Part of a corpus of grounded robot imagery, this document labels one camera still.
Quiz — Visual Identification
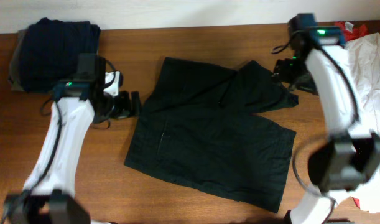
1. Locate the black t-shirt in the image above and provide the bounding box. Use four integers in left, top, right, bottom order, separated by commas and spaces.
124, 57, 299, 213

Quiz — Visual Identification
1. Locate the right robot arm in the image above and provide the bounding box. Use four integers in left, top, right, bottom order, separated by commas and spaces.
285, 44, 380, 223

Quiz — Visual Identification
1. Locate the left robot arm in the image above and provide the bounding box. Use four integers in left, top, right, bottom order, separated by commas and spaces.
0, 71, 140, 224

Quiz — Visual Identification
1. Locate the red garment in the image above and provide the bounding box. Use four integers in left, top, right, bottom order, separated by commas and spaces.
334, 22, 369, 42

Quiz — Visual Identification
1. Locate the white garment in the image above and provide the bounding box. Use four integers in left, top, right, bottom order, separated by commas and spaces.
346, 33, 380, 213

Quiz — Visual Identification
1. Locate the folded navy garment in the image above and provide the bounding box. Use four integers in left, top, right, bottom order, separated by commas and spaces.
18, 17, 101, 93

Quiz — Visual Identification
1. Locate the folded grey garment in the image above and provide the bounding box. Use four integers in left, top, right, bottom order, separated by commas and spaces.
7, 29, 100, 93

